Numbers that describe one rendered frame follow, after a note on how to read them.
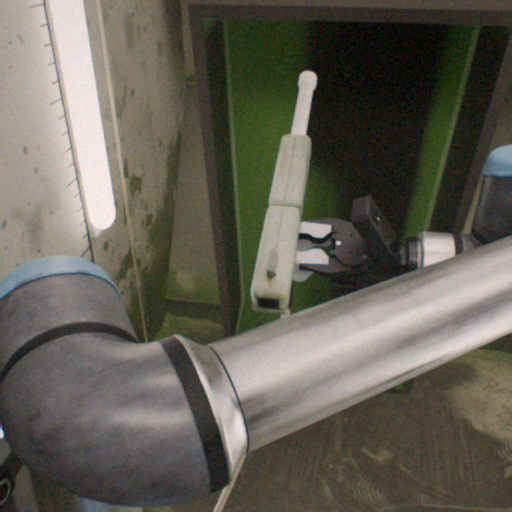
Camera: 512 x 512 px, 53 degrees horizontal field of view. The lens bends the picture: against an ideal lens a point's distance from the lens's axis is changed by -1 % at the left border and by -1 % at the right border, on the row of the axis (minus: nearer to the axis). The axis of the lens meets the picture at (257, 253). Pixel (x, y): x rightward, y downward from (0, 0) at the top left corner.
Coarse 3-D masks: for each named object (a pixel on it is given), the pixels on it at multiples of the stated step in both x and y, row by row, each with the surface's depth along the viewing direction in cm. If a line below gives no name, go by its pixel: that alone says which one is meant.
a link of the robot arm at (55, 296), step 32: (64, 256) 48; (0, 288) 45; (32, 288) 43; (64, 288) 43; (96, 288) 44; (0, 320) 42; (32, 320) 39; (64, 320) 39; (96, 320) 40; (128, 320) 45; (0, 352) 39; (0, 384) 37; (32, 480) 50
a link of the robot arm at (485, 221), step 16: (496, 160) 63; (496, 176) 63; (480, 192) 68; (496, 192) 64; (480, 208) 68; (496, 208) 65; (480, 224) 68; (496, 224) 66; (480, 240) 68; (496, 240) 66
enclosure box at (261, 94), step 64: (192, 0) 95; (256, 0) 94; (320, 0) 93; (384, 0) 92; (448, 0) 92; (256, 64) 136; (320, 64) 133; (384, 64) 131; (448, 64) 129; (256, 128) 149; (320, 128) 146; (384, 128) 143; (448, 128) 141; (256, 192) 164; (320, 192) 161; (384, 192) 158; (448, 192) 136; (256, 256) 184; (256, 320) 193
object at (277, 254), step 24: (312, 72) 93; (288, 144) 81; (288, 168) 77; (288, 192) 74; (288, 216) 72; (264, 240) 70; (288, 240) 69; (264, 264) 67; (288, 264) 67; (264, 288) 65; (288, 288) 66; (264, 312) 68
